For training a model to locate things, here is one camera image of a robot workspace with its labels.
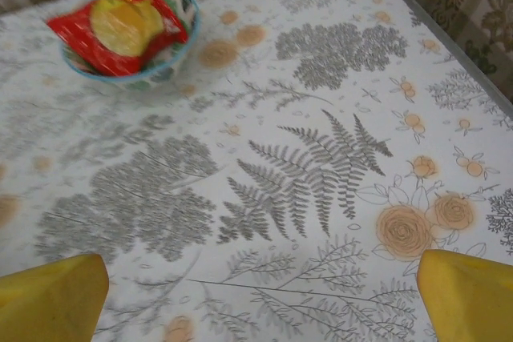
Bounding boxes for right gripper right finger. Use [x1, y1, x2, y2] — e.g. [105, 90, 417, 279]
[415, 248, 513, 342]

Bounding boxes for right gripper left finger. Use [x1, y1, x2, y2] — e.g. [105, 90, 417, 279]
[0, 252, 111, 342]

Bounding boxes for floral patterned table cover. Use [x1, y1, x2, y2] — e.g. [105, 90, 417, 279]
[0, 0, 513, 342]

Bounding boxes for red snack packet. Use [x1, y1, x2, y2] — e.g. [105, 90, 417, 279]
[45, 0, 190, 78]

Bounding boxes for small patterned bowl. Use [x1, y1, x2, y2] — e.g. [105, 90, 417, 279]
[58, 0, 201, 86]

